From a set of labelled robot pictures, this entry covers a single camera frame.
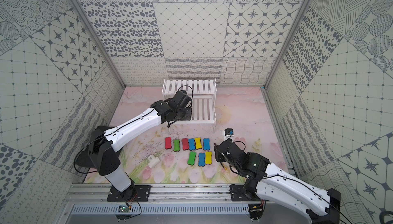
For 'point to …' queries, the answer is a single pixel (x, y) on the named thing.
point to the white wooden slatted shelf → (202, 93)
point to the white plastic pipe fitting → (153, 160)
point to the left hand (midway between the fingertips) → (188, 109)
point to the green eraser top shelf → (176, 147)
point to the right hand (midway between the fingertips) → (218, 149)
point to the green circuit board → (123, 208)
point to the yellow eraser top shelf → (198, 142)
